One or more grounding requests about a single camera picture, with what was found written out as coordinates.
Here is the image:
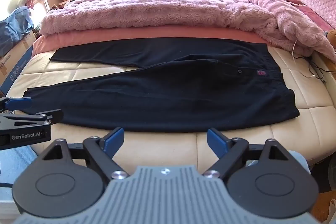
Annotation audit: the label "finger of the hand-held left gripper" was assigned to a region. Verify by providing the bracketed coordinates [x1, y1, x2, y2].
[0, 97, 32, 111]
[0, 109, 64, 127]

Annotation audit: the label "blue bag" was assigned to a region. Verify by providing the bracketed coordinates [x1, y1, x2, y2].
[0, 7, 35, 57]

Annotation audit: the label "pink fluffy blanket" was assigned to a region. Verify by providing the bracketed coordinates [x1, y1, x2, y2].
[39, 0, 336, 62]

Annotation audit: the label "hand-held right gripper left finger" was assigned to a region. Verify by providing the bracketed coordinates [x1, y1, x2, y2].
[37, 127, 130, 181]

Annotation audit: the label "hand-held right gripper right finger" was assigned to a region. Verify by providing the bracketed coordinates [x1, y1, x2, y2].
[203, 129, 302, 180]

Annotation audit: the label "salmon pink bed sheet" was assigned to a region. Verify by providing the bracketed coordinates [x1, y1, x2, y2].
[33, 26, 269, 59]

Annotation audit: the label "black cable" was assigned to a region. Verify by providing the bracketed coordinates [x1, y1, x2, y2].
[291, 50, 336, 81]

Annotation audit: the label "cream quilted bed mattress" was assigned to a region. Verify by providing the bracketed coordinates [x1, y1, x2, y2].
[5, 43, 336, 170]

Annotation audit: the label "cardboard box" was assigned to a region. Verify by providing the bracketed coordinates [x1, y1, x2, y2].
[0, 29, 37, 94]

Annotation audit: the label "black pants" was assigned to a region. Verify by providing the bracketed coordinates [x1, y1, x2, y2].
[23, 38, 300, 133]

